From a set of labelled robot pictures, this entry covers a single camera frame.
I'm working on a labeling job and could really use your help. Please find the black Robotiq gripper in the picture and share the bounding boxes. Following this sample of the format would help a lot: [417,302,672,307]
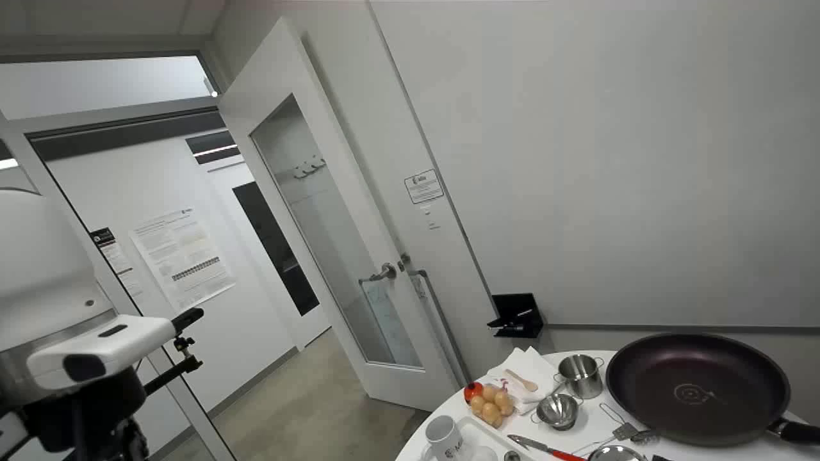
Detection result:
[16,367,152,461]

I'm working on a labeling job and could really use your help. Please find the small steel cup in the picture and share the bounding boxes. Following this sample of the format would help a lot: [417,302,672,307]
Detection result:
[556,350,608,401]

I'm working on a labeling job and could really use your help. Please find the white paper notice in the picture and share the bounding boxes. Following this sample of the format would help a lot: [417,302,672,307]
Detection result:
[129,204,235,313]

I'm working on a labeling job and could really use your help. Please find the white door with dark window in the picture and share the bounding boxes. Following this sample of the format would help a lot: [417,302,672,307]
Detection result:
[223,163,336,350]

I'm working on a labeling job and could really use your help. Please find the metal coat hooks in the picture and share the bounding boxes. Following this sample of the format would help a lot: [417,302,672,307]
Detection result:
[290,153,331,184]

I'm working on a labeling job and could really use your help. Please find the white door with glass panel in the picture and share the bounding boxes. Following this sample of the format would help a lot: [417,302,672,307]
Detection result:
[214,16,469,412]

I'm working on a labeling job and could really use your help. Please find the white ceramic mug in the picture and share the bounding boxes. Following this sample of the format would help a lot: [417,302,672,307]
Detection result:
[423,412,464,461]

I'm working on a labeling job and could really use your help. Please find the steel door pull bar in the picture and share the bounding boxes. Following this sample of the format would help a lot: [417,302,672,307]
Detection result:
[410,266,472,390]

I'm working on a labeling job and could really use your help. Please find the white paper napkins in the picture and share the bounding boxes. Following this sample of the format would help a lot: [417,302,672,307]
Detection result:
[481,345,564,405]

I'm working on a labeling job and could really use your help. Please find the small steel bowl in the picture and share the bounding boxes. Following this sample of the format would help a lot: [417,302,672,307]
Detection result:
[533,390,581,434]

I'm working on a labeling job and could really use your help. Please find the dark nonstick frying pan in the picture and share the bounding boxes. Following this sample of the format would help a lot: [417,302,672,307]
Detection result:
[601,330,820,449]

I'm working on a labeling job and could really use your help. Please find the small black wall sign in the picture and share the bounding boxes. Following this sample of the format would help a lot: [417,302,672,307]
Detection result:
[88,225,118,250]

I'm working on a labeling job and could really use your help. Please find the steel door lever handle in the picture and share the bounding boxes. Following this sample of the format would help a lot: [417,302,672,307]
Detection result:
[355,250,417,289]

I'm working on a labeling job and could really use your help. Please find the white wall sign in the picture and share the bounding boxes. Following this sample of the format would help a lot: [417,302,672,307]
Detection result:
[401,166,448,207]

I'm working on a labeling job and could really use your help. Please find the black wall bracket box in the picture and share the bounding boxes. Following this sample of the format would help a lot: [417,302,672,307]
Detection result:
[486,291,546,340]

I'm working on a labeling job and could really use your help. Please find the steel strainer with red handle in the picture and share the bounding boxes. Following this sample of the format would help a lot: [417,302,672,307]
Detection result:
[505,430,651,461]

